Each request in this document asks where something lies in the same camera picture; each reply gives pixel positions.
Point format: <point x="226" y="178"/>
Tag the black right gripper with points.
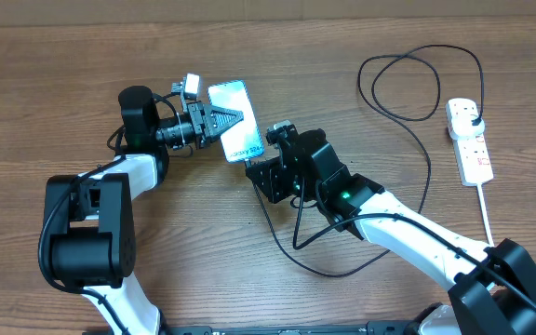
<point x="275" y="185"/>

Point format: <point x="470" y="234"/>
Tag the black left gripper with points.
<point x="206" y="129"/>

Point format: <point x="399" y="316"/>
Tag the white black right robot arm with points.
<point x="492" y="290"/>

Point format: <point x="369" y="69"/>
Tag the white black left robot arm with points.
<point x="87" y="244"/>

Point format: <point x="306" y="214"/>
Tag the white charger plug adapter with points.
<point x="462" y="127"/>

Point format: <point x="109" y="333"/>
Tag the white power extension strip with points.
<point x="472" y="154"/>

